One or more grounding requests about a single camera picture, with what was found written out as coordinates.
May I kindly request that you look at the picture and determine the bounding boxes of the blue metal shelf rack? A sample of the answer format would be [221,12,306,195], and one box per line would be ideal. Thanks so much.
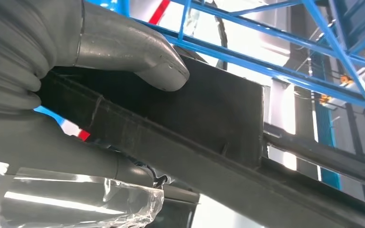
[34,0,365,191]

